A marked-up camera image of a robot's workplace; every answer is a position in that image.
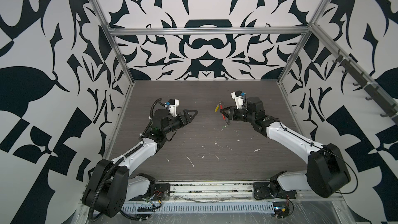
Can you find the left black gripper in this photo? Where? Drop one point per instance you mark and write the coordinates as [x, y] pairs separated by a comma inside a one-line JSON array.
[[188, 120]]

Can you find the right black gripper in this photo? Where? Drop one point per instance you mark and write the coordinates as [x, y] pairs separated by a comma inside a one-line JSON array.
[[233, 113]]

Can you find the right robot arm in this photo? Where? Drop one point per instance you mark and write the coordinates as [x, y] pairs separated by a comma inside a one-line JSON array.
[[326, 172]]

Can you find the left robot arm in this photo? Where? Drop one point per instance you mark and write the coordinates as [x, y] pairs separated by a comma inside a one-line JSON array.
[[110, 184]]

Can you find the small circuit board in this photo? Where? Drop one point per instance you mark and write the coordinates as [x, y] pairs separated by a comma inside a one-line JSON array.
[[283, 209]]

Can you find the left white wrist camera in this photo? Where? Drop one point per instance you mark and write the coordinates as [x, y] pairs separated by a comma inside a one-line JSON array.
[[172, 106]]

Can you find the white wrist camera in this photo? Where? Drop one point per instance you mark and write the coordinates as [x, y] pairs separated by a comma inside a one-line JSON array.
[[239, 98], [172, 106]]

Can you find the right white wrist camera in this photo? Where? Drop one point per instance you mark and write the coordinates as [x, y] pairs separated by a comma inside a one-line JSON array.
[[239, 98]]

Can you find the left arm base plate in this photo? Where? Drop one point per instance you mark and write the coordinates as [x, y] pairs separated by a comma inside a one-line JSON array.
[[159, 191]]

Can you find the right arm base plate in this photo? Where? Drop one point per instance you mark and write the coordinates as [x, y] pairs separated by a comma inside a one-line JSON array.
[[264, 190]]

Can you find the white slotted cable duct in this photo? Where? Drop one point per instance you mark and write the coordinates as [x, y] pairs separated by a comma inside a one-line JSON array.
[[201, 208]]

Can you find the black wall hook rail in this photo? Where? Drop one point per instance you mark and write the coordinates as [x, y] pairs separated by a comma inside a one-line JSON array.
[[363, 81]]

